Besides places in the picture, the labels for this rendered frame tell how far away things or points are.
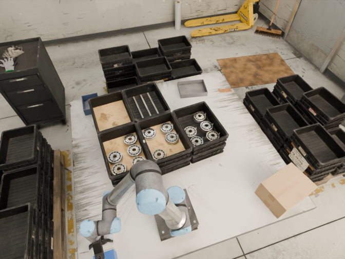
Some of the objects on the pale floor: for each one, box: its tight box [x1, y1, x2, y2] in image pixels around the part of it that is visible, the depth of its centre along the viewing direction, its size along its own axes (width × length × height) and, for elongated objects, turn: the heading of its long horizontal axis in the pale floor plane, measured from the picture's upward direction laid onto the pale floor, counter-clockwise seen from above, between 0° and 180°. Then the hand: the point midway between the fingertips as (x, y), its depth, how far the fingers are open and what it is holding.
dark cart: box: [0, 37, 66, 130], centre depth 275 cm, size 60×45×90 cm
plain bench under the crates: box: [70, 70, 317, 259], centre depth 219 cm, size 160×160×70 cm
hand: (103, 247), depth 138 cm, fingers closed on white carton, 13 cm apart
